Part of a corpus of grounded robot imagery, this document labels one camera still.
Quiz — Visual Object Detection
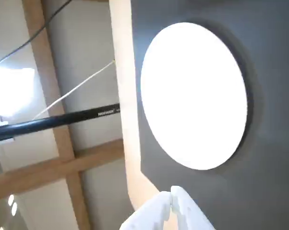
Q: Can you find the round white paper dish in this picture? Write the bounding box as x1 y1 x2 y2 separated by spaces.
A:
140 22 247 171

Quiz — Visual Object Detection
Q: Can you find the thin black cable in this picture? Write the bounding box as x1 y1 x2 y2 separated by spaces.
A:
0 0 73 69

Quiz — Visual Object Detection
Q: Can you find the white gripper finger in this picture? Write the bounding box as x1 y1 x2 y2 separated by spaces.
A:
170 185 216 230
120 191 172 230

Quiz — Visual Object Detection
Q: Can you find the black pole with white lettering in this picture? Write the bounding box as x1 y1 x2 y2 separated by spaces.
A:
0 103 121 144

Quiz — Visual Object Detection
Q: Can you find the wooden cross beam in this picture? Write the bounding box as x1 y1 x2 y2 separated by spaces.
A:
0 138 125 202

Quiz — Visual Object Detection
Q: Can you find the thin white cable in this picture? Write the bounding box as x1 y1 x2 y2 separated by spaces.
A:
31 59 116 120

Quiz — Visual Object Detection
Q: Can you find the dark grey textured mat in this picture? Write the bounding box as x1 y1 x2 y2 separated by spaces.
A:
131 0 289 230

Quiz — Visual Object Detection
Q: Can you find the long wooden beam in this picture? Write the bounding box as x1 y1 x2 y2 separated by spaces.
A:
22 0 91 230

